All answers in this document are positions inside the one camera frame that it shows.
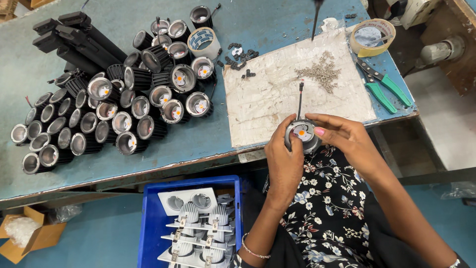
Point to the person's right hand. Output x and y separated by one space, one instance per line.
349 145

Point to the person's left hand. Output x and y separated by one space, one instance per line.
282 167

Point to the worn white work board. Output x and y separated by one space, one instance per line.
267 100

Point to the pile of silver screws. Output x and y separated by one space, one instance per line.
321 72

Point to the stack of white downlight fixtures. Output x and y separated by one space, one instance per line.
200 230

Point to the beige masking tape roll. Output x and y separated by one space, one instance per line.
386 37

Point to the pile of small black clips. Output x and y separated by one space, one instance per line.
241 57

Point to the clear plastic bag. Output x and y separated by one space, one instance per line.
459 190
68 212

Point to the crumpled clear plastic wrapper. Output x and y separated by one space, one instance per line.
330 24

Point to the hanging black screwdriver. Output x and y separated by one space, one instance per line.
316 18

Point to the grey machine with motor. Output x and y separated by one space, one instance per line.
446 44

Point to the white tape roll blue print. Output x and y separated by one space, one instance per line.
208 46

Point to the blue plastic crate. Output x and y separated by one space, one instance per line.
150 223

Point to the white wrist bangle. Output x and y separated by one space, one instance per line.
454 264

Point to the heap of black lamp housings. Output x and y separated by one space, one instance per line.
111 108

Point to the stack of black track fixtures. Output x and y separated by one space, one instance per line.
81 41

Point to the open cardboard box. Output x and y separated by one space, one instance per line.
41 238

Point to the stacked cardboard boxes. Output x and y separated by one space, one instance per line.
15 7

